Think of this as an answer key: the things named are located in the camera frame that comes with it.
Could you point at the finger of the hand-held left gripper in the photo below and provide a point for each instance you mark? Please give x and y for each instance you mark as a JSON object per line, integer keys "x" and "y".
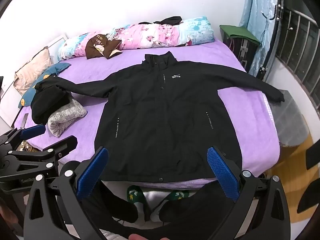
{"x": 62, "y": 145}
{"x": 32, "y": 131}

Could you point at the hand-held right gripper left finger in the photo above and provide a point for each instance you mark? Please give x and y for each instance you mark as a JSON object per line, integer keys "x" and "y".
{"x": 91, "y": 173}

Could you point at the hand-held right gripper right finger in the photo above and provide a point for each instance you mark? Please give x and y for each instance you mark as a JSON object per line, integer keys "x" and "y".
{"x": 222, "y": 172}

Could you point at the black jacket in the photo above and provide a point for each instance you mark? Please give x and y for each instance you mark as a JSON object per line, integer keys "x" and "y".
{"x": 162, "y": 120}

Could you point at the black folded clothes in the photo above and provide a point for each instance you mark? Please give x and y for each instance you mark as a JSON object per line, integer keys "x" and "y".
{"x": 47, "y": 100}

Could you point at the person's right hand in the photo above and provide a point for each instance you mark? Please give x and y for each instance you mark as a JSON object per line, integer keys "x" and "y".
{"x": 137, "y": 237}

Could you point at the grey knit garment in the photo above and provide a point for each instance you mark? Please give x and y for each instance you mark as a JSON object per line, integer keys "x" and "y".
{"x": 65, "y": 116}

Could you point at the person's right leg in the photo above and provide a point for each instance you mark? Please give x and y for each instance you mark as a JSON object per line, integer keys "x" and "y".
{"x": 190, "y": 205}

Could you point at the green white slipper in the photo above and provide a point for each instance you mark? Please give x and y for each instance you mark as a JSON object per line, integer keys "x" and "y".
{"x": 176, "y": 196}
{"x": 137, "y": 197}

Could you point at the purple bed blanket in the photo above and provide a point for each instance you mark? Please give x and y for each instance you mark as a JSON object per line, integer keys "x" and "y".
{"x": 245, "y": 120}

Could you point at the beige pillow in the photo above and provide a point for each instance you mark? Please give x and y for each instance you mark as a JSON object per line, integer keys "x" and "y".
{"x": 32, "y": 70}

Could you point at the blue pillow with orange prints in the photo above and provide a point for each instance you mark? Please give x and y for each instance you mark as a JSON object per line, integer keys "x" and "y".
{"x": 58, "y": 68}

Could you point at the lilac checked bed sheet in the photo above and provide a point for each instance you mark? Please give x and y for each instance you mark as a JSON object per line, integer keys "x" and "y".
{"x": 268, "y": 110}

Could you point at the black chair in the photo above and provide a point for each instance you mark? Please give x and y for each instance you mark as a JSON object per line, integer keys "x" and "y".
{"x": 311, "y": 155}

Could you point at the brown printed garment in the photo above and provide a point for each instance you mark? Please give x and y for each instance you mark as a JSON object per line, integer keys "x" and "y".
{"x": 100, "y": 46}

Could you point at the black bag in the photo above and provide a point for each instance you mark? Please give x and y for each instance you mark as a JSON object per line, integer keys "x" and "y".
{"x": 264, "y": 72}

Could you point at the black suitcase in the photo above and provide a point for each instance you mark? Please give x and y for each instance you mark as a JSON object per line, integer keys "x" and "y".
{"x": 237, "y": 52}

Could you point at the green cloth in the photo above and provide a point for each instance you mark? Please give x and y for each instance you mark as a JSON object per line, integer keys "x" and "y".
{"x": 237, "y": 33}

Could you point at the floral pink blue quilt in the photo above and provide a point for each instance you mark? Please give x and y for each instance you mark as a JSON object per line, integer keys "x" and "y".
{"x": 150, "y": 36}

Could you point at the metal window grille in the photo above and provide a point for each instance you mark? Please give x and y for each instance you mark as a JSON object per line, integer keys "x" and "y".
{"x": 300, "y": 42}

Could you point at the black garment on quilt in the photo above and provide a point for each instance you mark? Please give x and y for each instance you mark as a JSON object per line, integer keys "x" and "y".
{"x": 167, "y": 20}

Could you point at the light blue curtain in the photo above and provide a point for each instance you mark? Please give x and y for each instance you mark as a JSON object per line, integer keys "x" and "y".
{"x": 255, "y": 10}

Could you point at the black wall hook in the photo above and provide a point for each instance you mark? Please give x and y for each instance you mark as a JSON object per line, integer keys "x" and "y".
{"x": 273, "y": 13}

